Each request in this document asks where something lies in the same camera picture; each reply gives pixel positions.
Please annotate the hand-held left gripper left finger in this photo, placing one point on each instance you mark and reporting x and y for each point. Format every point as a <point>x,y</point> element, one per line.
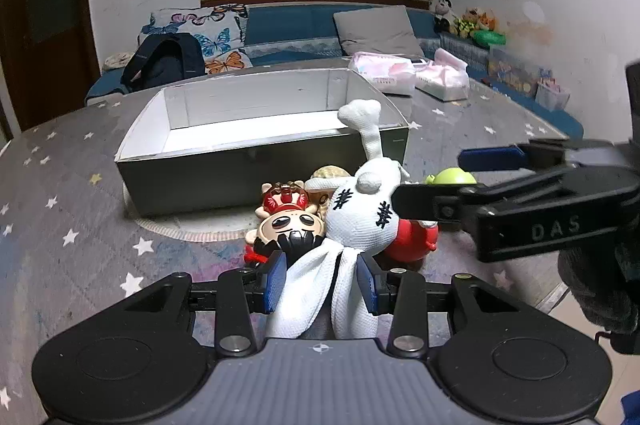
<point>276,282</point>

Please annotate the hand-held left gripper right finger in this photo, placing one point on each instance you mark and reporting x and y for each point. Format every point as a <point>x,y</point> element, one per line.
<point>367,286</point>

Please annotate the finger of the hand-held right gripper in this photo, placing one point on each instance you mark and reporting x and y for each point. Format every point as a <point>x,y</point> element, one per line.
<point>487,157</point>
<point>425,202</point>

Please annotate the green round toy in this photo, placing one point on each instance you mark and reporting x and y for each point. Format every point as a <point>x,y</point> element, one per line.
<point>452,176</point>

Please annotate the red round toy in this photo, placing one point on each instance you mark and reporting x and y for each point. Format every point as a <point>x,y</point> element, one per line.
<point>410,245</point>

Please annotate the red-hatted figurine toy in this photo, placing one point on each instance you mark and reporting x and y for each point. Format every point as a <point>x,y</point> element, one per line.
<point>292,225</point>

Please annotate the white plush dog toy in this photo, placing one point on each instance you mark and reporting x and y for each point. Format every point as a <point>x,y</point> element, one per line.
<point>360,215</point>

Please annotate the tan peanut toy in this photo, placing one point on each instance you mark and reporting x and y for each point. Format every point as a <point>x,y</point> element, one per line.
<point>327,172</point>

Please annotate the grey cardboard box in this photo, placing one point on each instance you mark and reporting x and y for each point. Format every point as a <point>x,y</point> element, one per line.
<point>200,185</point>

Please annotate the person's right hand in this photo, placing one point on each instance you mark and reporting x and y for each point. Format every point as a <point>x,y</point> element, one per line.
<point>600,290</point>

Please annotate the pink white tissue pack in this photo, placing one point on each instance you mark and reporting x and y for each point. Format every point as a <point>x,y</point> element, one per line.
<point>380,72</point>
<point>445,80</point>

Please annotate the colourful printed box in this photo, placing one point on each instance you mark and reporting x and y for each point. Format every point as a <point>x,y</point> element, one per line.
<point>512,72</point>

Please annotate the small white device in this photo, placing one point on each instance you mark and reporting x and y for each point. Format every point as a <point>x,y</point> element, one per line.
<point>421,63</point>

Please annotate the green bag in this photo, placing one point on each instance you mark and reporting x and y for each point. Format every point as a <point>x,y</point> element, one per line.
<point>490,37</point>

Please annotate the yellow green plush toy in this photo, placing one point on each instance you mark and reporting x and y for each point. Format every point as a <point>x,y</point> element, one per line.
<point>466,25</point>

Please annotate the orange plush toy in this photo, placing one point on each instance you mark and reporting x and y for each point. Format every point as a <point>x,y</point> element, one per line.
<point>487,21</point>

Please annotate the black white plush toy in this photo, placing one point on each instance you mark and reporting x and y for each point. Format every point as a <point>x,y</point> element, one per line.
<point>444,12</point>

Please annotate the grey pillow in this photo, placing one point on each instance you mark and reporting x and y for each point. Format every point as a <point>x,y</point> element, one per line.
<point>375,30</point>

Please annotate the blue sofa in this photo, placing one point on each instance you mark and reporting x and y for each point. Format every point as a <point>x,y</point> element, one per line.
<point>290,25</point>

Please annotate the star-printed table cover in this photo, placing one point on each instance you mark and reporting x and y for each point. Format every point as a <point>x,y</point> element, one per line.
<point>60,205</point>

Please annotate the dark backpack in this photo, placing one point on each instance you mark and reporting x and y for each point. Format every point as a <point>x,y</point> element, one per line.
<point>165,60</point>

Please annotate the butterfly print pillow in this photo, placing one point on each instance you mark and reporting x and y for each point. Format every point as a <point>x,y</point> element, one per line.
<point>220,30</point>

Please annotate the beige cloth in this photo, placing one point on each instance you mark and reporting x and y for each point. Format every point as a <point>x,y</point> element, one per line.
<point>117,61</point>

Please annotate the brown wooden door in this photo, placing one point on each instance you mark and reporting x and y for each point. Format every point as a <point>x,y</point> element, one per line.
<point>45,5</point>

